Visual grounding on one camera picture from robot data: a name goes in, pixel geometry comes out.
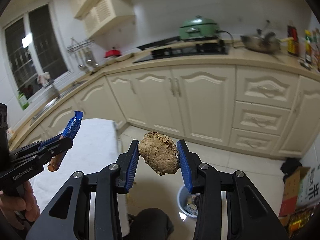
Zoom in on cream lower cabinets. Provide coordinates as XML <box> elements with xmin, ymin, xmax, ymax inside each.
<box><xmin>7</xmin><ymin>65</ymin><xmax>320</xmax><ymax>158</ymax></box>

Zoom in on lattice door cabinet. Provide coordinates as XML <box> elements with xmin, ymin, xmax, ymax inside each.
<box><xmin>82</xmin><ymin>0</ymin><xmax>137</xmax><ymax>39</ymax></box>

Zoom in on black bag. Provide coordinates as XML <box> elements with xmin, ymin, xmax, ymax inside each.
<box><xmin>280</xmin><ymin>157</ymin><xmax>303</xmax><ymax>184</ymax></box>

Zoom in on black power cable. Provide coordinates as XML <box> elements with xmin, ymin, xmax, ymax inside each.
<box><xmin>217</xmin><ymin>30</ymin><xmax>240</xmax><ymax>48</ymax></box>

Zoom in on green electric cooker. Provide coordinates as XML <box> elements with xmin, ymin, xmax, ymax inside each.
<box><xmin>178</xmin><ymin>15</ymin><xmax>222</xmax><ymax>42</ymax></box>

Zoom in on white framed window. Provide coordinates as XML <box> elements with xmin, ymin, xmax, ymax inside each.
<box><xmin>4</xmin><ymin>4</ymin><xmax>69</xmax><ymax>100</ymax></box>

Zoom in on steel faucet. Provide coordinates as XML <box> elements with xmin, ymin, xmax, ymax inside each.
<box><xmin>49</xmin><ymin>79</ymin><xmax>60</xmax><ymax>98</ymax></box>

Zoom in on steel double sink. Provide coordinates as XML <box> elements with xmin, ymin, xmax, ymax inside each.
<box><xmin>31</xmin><ymin>80</ymin><xmax>88</xmax><ymax>120</ymax></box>

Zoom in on yellow cap condiment bottle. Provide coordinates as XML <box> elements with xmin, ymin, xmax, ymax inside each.
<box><xmin>304</xmin><ymin>30</ymin><xmax>313</xmax><ymax>64</ymax></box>

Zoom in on clear condiment bottle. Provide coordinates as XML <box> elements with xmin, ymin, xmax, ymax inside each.
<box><xmin>311</xmin><ymin>29</ymin><xmax>320</xmax><ymax>70</ymax></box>

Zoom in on white printed cardboard box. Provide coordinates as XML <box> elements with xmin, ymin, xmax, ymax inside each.
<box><xmin>296</xmin><ymin>164</ymin><xmax>320</xmax><ymax>208</ymax></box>

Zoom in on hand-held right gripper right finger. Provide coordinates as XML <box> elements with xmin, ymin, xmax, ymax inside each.
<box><xmin>177</xmin><ymin>140</ymin><xmax>290</xmax><ymax>240</ymax></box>

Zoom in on brown cardboard box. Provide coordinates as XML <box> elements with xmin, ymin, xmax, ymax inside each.
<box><xmin>279</xmin><ymin>166</ymin><xmax>312</xmax><ymax>218</ymax></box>

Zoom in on pink white rag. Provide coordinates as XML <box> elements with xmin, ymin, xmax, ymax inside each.
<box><xmin>37</xmin><ymin>72</ymin><xmax>50</xmax><ymax>87</ymax></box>

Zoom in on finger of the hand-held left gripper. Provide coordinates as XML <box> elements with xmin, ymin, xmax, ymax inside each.
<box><xmin>10</xmin><ymin>134</ymin><xmax>63</xmax><ymax>155</ymax></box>
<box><xmin>15</xmin><ymin>137</ymin><xmax>74</xmax><ymax>164</ymax></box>

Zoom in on black tray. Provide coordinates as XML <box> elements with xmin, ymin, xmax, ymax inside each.
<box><xmin>136</xmin><ymin>36</ymin><xmax>180</xmax><ymax>50</ymax></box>

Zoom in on blue candy bar wrapper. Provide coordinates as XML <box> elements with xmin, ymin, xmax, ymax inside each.
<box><xmin>47</xmin><ymin>110</ymin><xmax>83</xmax><ymax>172</ymax></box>

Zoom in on person's left hand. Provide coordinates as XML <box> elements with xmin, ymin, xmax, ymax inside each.
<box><xmin>0</xmin><ymin>182</ymin><xmax>40</xmax><ymax>223</ymax></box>

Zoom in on steel pot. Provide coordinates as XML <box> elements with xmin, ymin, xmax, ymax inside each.
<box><xmin>240</xmin><ymin>20</ymin><xmax>294</xmax><ymax>54</ymax></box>

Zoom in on white towel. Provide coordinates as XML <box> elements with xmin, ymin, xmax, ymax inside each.
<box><xmin>25</xmin><ymin>118</ymin><xmax>122</xmax><ymax>205</ymax></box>

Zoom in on green glass bottle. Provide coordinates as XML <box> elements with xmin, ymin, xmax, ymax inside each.
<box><xmin>17</xmin><ymin>91</ymin><xmax>28</xmax><ymax>111</ymax></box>

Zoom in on dark sauce bottle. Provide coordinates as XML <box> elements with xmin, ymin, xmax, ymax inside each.
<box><xmin>287</xmin><ymin>25</ymin><xmax>299</xmax><ymax>57</ymax></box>

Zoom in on light blue plastic bin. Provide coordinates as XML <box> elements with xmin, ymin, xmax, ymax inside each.
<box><xmin>177</xmin><ymin>185</ymin><xmax>200</xmax><ymax>218</ymax></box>

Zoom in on black glass cooktop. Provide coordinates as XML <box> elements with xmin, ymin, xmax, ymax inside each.
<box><xmin>132</xmin><ymin>44</ymin><xmax>229</xmax><ymax>63</ymax></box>

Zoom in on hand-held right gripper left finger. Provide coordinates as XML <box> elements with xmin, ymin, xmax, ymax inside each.
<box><xmin>26</xmin><ymin>140</ymin><xmax>140</xmax><ymax>240</ymax></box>

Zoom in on wire utensil rack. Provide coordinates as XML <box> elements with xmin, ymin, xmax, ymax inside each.
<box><xmin>66</xmin><ymin>38</ymin><xmax>92</xmax><ymax>53</ymax></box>

